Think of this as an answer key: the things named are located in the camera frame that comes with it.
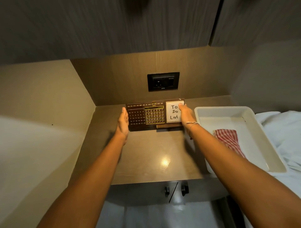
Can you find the person's right hand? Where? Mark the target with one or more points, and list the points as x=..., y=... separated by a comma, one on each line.
x=187, y=117

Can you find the white plastic tray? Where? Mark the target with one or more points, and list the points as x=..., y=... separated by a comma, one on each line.
x=244, y=131

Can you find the white lower cabinet door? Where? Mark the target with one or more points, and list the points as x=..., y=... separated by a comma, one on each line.
x=199, y=204
x=138, y=204

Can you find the person's right thumb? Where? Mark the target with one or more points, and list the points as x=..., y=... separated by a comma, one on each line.
x=181, y=107

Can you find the person's left hand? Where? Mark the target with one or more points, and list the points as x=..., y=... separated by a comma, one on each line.
x=122, y=124

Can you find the grey overhead cabinet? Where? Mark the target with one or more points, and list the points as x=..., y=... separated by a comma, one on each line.
x=131, y=25

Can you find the person's right forearm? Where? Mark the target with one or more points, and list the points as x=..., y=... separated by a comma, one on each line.
x=237, y=178

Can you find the person's left thumb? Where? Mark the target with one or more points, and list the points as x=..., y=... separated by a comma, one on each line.
x=124, y=112

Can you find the dark wooden perpetual calendar board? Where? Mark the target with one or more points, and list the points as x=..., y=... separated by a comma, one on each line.
x=150, y=116

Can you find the red white striped cloth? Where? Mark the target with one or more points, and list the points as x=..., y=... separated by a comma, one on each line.
x=229, y=139

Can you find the white note pad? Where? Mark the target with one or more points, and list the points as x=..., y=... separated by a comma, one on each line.
x=173, y=112

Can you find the white bed sheet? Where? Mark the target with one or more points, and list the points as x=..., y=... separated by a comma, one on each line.
x=282, y=141

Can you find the black wall power socket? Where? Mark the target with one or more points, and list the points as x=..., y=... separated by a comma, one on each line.
x=163, y=81

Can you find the person's left forearm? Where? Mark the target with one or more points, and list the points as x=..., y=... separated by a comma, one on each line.
x=89, y=185

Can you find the black cabinet knob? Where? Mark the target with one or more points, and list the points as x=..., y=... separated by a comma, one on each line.
x=167, y=190
x=184, y=189

